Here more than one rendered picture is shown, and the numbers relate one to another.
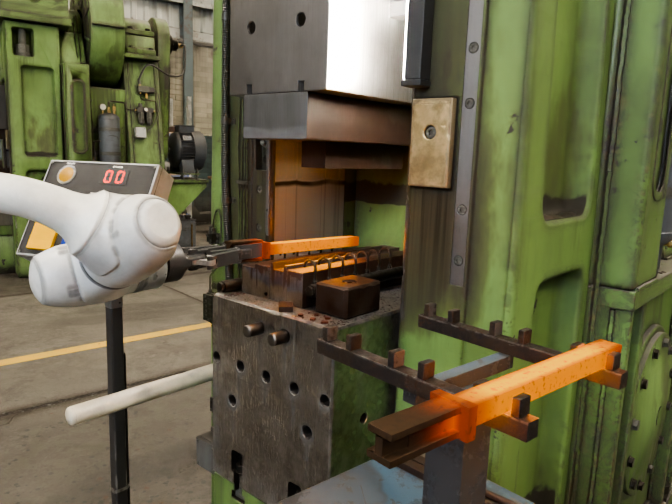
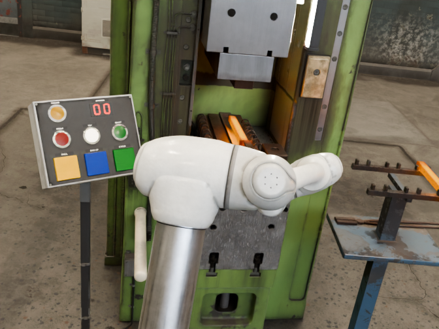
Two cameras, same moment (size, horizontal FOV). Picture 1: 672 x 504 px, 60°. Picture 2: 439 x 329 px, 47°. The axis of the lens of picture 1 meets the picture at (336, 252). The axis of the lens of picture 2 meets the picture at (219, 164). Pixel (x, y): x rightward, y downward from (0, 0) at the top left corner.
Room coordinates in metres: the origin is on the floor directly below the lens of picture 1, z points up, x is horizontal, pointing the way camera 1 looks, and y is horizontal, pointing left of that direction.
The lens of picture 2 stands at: (0.20, 1.59, 1.75)
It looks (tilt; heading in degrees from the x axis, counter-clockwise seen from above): 25 degrees down; 308
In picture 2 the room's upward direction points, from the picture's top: 7 degrees clockwise
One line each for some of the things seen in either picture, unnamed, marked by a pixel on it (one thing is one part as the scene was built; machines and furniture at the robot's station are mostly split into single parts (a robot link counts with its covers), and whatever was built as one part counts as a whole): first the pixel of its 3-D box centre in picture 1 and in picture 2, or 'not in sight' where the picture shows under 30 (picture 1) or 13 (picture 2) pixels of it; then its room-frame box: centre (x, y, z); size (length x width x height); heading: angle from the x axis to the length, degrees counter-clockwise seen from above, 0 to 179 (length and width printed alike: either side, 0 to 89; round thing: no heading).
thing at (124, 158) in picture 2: not in sight; (124, 159); (1.42, 0.56, 1.01); 0.07 x 0.05 x 0.07; 74
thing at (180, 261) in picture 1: (179, 260); not in sight; (1.06, 0.29, 1.04); 0.09 x 0.08 x 0.07; 139
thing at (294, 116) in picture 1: (338, 122); (236, 54); (1.42, 0.01, 1.32); 0.42 x 0.20 x 0.10; 139
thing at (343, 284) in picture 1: (348, 296); (273, 156); (1.19, -0.03, 0.95); 0.12 x 0.08 x 0.06; 139
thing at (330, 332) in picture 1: (396, 323); (370, 173); (0.80, -0.09, 1.01); 0.23 x 0.06 x 0.02; 132
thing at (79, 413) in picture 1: (152, 390); (140, 242); (1.42, 0.46, 0.62); 0.44 x 0.05 x 0.05; 139
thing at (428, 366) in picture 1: (465, 346); (402, 177); (0.72, -0.17, 1.01); 0.23 x 0.06 x 0.02; 132
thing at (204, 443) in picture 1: (214, 451); (134, 264); (1.59, 0.34, 0.36); 0.09 x 0.07 x 0.12; 49
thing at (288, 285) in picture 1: (333, 269); (225, 138); (1.42, 0.01, 0.96); 0.42 x 0.20 x 0.09; 139
